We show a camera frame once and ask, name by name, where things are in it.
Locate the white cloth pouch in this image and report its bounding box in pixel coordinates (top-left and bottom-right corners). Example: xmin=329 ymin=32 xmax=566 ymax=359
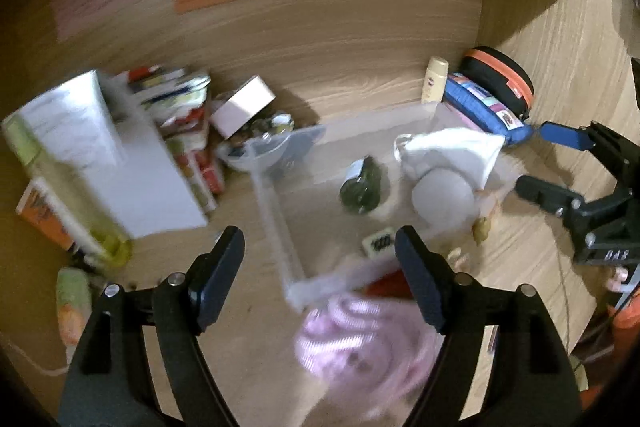
xmin=394 ymin=128 xmax=506 ymax=190

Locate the pink rope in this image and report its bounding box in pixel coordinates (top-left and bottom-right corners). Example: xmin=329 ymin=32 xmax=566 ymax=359
xmin=293 ymin=293 xmax=444 ymax=423

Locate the red small object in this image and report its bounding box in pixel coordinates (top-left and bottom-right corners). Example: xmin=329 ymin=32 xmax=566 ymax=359
xmin=362 ymin=270 xmax=413 ymax=300

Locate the gold gourd charm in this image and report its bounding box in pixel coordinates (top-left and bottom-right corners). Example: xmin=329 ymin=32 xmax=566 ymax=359
xmin=472 ymin=217 xmax=491 ymax=245

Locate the blue patchwork pouch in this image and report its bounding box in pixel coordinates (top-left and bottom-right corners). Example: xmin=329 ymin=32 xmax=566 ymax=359
xmin=442 ymin=74 xmax=534 ymax=146

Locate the green orange tube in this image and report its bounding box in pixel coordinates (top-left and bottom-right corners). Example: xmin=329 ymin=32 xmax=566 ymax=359
xmin=56 ymin=268 xmax=92 ymax=347

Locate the black orange zip case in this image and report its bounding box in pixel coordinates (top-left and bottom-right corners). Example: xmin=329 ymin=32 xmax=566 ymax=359
xmin=459 ymin=46 xmax=535 ymax=120

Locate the white round jar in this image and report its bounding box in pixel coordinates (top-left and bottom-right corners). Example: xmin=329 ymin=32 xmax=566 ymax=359
xmin=411 ymin=168 xmax=475 ymax=232

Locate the cream lotion bottle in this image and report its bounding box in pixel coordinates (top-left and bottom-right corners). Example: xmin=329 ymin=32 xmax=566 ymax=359
xmin=421 ymin=56 xmax=449 ymax=103

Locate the small black white box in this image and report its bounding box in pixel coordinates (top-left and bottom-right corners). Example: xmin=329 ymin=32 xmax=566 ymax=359
xmin=361 ymin=228 xmax=396 ymax=259

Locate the orange book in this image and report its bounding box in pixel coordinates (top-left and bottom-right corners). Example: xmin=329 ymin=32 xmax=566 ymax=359
xmin=15 ymin=181 xmax=75 ymax=251

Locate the dark green glass bottle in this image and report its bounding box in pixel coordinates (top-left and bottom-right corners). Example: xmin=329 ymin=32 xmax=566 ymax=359
xmin=340 ymin=156 xmax=382 ymax=215

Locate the clear plastic storage bin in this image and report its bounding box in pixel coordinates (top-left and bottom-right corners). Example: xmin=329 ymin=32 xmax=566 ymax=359
xmin=246 ymin=103 xmax=518 ymax=311

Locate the white curved paper stand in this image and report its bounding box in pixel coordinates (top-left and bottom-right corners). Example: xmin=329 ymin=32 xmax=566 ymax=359
xmin=12 ymin=69 xmax=207 ymax=239

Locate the white bowl of trinkets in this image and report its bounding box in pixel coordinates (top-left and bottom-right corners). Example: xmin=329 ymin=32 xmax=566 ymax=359
xmin=216 ymin=112 xmax=295 ymax=172

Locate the stack of books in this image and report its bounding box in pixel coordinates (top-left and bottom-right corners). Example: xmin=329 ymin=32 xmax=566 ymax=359
xmin=110 ymin=65 xmax=224 ymax=215

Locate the pink white small box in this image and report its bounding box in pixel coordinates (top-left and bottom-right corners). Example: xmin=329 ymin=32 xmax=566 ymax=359
xmin=209 ymin=76 xmax=276 ymax=140

